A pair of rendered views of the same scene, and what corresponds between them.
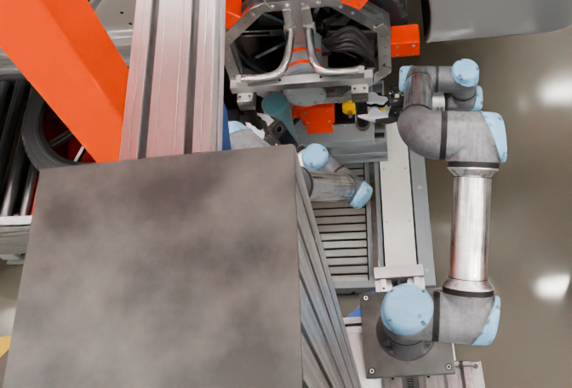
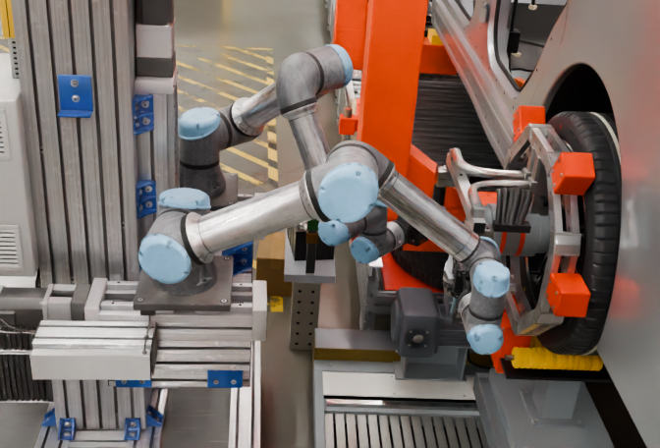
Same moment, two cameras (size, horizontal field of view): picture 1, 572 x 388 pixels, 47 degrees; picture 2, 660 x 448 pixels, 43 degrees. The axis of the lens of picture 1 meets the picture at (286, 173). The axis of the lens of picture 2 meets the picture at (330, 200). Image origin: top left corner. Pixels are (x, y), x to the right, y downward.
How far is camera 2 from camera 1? 1.98 m
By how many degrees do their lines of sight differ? 57
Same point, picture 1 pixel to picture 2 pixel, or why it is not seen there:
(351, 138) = (515, 432)
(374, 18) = (556, 219)
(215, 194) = not seen: outside the picture
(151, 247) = not seen: outside the picture
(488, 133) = (339, 164)
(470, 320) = (160, 226)
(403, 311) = (179, 192)
